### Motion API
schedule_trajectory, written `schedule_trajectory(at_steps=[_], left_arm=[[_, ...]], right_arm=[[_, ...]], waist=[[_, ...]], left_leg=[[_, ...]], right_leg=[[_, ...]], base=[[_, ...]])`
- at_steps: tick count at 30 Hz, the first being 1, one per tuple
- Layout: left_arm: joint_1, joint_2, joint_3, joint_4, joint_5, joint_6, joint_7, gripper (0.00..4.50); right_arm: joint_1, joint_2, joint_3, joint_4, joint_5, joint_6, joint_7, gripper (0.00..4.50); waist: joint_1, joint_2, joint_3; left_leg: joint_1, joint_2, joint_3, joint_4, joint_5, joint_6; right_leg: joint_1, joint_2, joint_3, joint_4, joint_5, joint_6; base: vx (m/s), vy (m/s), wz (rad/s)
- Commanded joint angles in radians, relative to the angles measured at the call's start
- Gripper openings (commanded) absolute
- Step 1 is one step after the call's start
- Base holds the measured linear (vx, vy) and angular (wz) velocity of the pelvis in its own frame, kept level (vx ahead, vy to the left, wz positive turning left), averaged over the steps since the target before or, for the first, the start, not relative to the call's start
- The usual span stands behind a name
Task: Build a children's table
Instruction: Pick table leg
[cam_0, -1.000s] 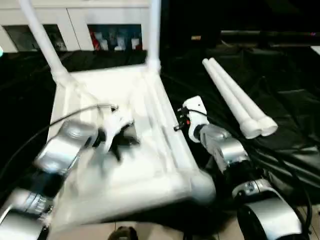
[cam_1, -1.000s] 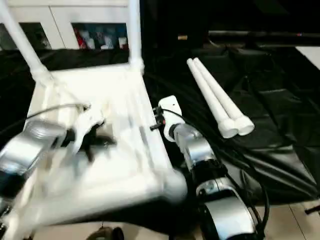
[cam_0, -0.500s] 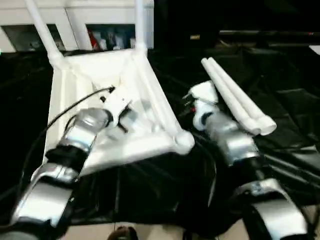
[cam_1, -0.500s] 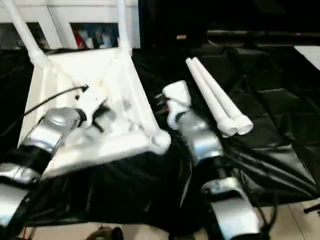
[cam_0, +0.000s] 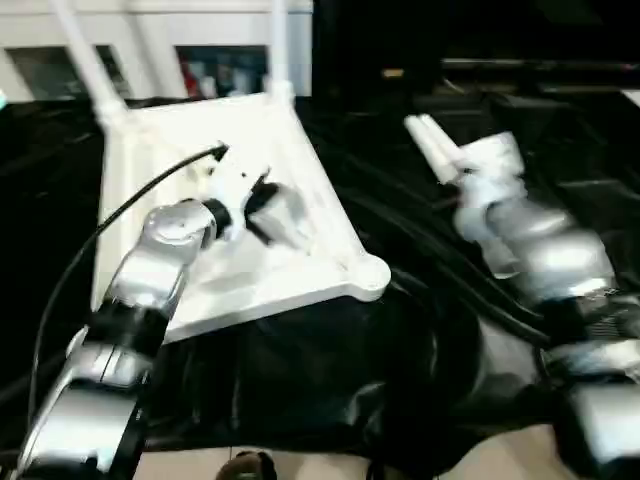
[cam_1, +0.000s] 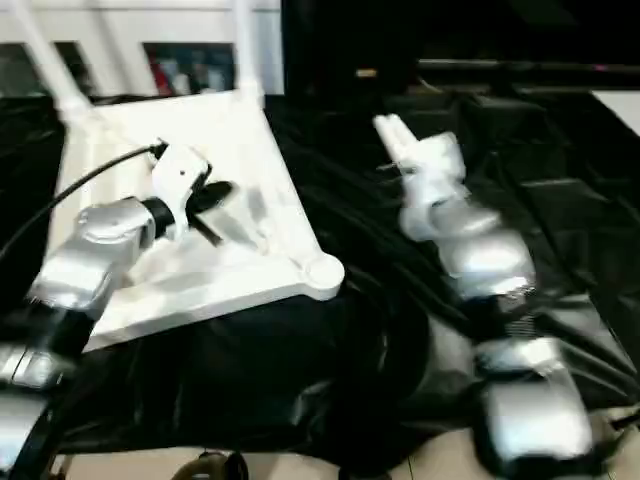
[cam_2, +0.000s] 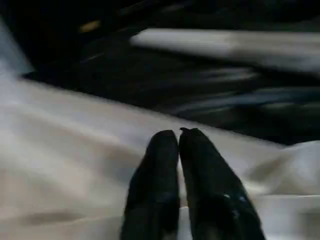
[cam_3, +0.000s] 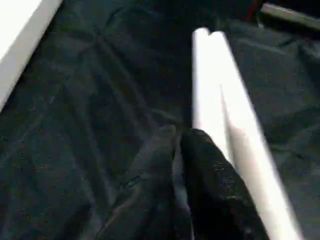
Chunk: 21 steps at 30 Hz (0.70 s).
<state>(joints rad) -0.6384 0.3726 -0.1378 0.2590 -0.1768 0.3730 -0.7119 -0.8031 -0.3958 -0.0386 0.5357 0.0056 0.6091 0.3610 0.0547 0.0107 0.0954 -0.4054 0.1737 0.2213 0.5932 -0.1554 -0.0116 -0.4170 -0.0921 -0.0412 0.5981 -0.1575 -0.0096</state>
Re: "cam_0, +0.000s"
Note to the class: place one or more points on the white plastic table leg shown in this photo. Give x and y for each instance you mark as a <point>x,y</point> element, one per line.
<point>95,70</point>
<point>432,150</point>
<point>445,135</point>
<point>281,55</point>

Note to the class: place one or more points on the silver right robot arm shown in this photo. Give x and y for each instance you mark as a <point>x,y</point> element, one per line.
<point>540,250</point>

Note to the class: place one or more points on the red carton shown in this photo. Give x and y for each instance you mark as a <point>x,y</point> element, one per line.
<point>190,72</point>

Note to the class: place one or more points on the black cabinet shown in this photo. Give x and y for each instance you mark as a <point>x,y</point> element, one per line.
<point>360,45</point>

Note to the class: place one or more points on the black plastic mat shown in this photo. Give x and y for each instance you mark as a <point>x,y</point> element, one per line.
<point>420,350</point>

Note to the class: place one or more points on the white cabinet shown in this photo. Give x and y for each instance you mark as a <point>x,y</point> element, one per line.
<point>150,30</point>

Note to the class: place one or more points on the white board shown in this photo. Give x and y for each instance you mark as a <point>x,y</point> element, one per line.
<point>632,97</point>

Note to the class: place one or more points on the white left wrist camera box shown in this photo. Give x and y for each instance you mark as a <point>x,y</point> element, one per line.
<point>235,185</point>

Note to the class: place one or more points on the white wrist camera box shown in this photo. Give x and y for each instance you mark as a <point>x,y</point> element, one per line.
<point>490,165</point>
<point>235,185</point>

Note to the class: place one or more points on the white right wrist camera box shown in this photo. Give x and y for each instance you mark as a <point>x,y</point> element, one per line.
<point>490,165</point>

